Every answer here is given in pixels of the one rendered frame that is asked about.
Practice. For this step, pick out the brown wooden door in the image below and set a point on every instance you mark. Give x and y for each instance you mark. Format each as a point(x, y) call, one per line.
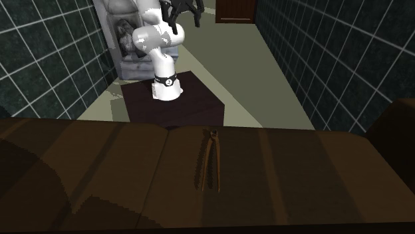
point(235, 9)

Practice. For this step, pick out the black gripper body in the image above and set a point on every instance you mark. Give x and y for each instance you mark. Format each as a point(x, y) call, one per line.
point(181, 4)

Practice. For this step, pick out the dark robot stand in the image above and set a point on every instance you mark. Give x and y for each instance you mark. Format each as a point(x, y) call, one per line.
point(191, 108)

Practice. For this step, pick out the brown sofa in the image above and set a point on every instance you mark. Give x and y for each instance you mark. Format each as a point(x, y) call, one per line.
point(113, 168)

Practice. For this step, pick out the brown pincers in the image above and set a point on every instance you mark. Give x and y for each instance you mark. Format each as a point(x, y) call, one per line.
point(205, 162)

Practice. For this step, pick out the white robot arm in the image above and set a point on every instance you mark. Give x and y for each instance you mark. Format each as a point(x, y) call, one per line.
point(163, 68)

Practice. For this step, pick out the grey armchair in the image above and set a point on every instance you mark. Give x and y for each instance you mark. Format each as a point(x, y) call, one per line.
point(111, 19)

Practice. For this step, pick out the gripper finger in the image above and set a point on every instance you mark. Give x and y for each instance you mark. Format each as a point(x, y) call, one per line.
point(172, 22)
point(198, 18)

